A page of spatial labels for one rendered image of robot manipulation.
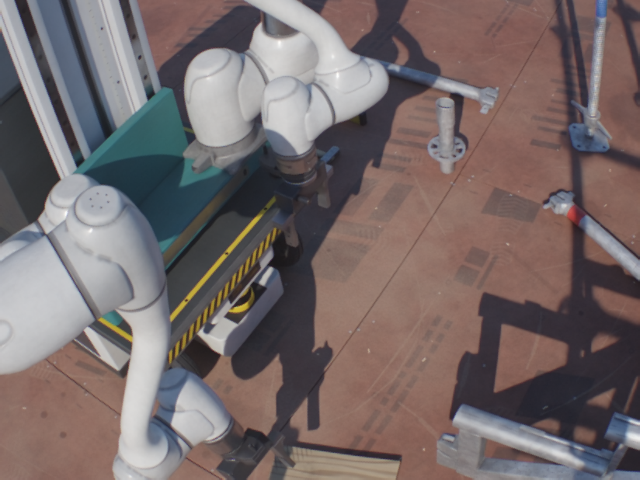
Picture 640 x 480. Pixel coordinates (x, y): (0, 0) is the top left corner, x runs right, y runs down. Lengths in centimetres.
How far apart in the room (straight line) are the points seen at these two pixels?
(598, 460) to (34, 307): 98
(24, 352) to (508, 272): 148
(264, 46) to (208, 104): 19
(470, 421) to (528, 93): 161
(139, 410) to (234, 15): 241
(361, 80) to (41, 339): 91
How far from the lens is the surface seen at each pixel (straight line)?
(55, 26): 155
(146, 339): 108
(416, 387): 182
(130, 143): 169
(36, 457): 199
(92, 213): 85
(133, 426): 123
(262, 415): 183
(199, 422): 136
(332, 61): 149
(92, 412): 198
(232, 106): 170
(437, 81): 262
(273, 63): 172
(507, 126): 250
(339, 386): 184
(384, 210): 220
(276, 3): 142
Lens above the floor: 158
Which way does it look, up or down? 46 degrees down
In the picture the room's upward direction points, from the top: 11 degrees counter-clockwise
